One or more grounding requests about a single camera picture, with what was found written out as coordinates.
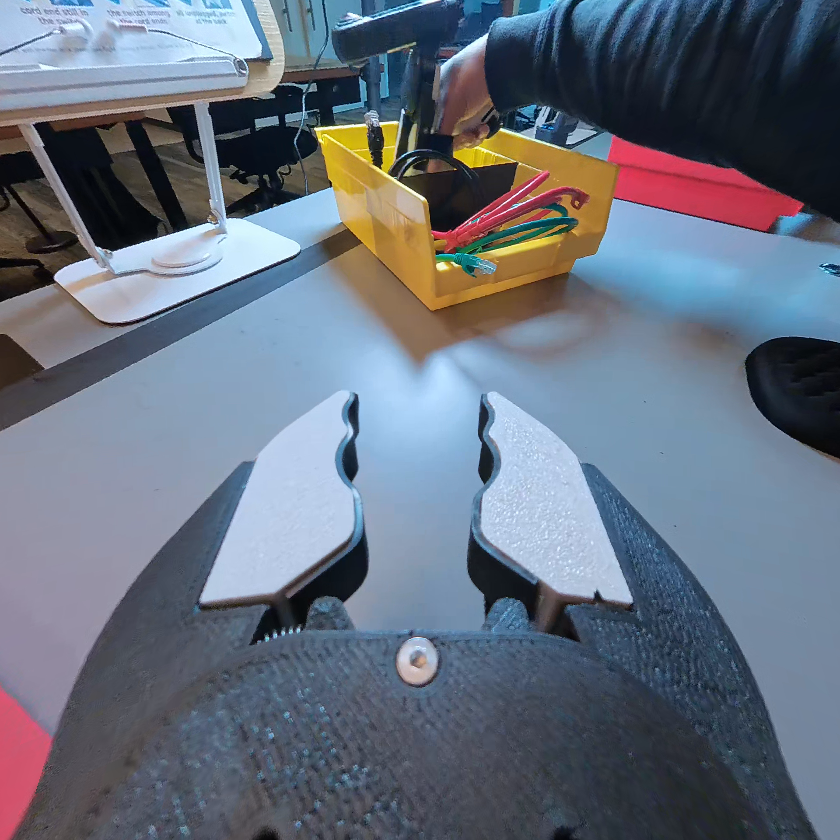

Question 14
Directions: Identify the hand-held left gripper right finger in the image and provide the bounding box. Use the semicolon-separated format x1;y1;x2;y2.
468;392;635;636

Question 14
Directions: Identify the black bin divider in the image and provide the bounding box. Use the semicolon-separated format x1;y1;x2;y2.
420;163;521;236

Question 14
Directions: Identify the green ethernet cable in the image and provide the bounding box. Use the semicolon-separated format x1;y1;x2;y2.
435;202;581;278

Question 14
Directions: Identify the red ethernet cable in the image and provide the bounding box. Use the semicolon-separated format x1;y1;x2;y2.
432;172;589;253

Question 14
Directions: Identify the person's right forearm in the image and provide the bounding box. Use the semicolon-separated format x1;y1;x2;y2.
484;0;840;222

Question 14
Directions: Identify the red plastic bin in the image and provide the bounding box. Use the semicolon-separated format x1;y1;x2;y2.
607;136;806;232

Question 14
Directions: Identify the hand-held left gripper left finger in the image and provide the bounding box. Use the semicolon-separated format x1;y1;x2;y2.
198;390;370;627

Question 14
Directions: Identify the person's right hand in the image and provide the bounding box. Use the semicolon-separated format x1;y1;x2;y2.
433;39;508;153

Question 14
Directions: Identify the black textured pad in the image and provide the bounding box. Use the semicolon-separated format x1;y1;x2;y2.
746;336;840;460

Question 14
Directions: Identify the black office chair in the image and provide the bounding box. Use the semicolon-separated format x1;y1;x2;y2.
167;85;320;214

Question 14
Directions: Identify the yellow plastic bin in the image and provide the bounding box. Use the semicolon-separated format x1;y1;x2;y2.
315;121;620;311

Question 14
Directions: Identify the black ethernet cable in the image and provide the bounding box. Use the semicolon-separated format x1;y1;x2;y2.
365;112;490;231

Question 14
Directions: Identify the printed instruction sheet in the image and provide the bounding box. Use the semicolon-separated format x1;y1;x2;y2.
0;0;274;67

